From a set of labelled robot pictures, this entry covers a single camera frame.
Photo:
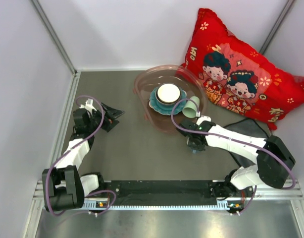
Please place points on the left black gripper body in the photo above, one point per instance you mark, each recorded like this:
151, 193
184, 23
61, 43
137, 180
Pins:
95, 121

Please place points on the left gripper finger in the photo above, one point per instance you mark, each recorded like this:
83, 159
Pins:
112, 112
110, 124

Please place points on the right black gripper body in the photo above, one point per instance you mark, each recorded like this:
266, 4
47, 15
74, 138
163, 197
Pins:
194, 146

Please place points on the blue speckled ceramic cup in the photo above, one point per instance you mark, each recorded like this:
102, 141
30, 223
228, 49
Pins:
195, 150

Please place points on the pale green cup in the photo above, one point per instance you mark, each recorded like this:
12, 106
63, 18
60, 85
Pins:
191, 107

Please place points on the dark blue ceramic bowl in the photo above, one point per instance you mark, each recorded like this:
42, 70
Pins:
168, 102

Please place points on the white ceramic bowl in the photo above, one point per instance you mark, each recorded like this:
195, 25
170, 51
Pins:
168, 92

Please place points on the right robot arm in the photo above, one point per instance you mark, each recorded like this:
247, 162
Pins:
271, 161

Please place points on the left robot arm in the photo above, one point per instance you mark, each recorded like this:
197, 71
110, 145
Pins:
63, 187

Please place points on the pink translucent plastic bin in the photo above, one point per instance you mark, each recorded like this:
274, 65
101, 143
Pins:
179, 76

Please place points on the dark grey cloth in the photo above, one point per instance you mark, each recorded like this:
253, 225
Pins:
247, 127

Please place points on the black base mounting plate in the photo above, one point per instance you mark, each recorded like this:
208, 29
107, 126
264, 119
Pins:
169, 192

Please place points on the red cartoon print pillow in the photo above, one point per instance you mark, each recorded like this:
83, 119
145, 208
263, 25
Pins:
237, 77

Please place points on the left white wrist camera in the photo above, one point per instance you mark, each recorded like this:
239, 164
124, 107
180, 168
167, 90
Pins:
88, 105

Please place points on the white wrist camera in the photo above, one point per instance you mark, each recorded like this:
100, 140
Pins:
88, 105
205, 119

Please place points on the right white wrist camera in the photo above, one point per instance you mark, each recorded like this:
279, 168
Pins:
205, 119

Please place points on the aluminium front frame rail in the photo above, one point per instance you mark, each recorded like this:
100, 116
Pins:
234, 206

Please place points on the left aluminium corner post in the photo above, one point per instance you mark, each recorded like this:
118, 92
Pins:
53, 35

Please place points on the aluminium corner post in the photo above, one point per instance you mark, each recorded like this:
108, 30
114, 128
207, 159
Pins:
53, 35
276, 26

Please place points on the right aluminium corner post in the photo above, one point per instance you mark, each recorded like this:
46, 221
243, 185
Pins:
276, 26

